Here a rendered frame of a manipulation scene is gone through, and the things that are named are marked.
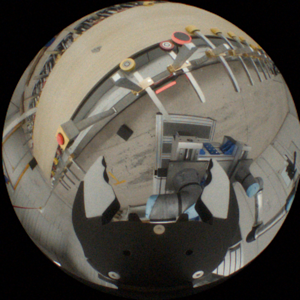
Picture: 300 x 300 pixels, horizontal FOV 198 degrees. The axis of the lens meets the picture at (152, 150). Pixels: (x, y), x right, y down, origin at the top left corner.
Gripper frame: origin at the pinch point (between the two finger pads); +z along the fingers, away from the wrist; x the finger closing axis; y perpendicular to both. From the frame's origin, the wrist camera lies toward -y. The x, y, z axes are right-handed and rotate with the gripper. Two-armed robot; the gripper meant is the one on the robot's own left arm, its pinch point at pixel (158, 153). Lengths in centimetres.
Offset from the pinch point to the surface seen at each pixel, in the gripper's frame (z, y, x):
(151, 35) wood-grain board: 42, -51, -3
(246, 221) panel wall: -9, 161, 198
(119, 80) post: 14.9, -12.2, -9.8
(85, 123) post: 24.1, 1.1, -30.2
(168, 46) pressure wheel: 41, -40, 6
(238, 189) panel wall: 86, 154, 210
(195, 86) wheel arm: 46, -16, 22
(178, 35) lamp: 17.0, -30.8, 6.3
